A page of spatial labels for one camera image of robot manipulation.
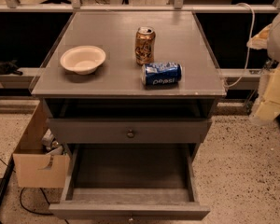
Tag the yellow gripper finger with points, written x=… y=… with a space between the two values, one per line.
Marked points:
x=267 y=106
x=259 y=41

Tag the blue pepsi can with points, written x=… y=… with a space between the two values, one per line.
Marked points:
x=161 y=73

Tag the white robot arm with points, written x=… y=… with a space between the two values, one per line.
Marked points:
x=273 y=42

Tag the gold soda can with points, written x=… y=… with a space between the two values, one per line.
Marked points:
x=144 y=45

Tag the grey drawer cabinet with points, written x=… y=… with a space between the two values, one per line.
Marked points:
x=115 y=90

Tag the open grey bottom drawer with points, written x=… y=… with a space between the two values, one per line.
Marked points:
x=130 y=181

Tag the grey upper drawer with knob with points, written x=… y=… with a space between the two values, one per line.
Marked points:
x=110 y=131

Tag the white paper bowl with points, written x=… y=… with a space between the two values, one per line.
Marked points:
x=82 y=60

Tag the white trash in box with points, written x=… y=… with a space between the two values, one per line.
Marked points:
x=50 y=144

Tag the cardboard box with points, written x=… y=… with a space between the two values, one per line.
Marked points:
x=34 y=167

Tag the black cloth on ledge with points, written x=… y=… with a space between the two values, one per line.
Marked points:
x=9 y=67

